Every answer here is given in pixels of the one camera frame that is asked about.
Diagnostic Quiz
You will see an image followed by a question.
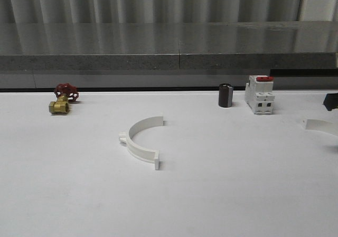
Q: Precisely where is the white half pipe clamp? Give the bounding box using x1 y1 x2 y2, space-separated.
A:
302 119 338 136
118 112 164 171

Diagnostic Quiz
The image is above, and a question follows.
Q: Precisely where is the white circuit breaker red switch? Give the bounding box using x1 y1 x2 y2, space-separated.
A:
245 75 275 115

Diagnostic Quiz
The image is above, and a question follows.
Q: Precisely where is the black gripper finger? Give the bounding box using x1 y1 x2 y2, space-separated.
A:
323 93 338 111

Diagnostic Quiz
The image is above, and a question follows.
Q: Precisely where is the brass valve red handwheel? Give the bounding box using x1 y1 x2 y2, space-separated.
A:
49 83 79 115

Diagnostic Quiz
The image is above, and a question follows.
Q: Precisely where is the grey pleated curtain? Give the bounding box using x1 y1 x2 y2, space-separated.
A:
1 0 302 23

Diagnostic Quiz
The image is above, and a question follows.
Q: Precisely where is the dark cylindrical capacitor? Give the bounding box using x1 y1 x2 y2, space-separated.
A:
218 83 233 108

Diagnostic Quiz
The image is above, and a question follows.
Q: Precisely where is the grey stone counter ledge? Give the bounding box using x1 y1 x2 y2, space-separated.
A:
1 21 337 91

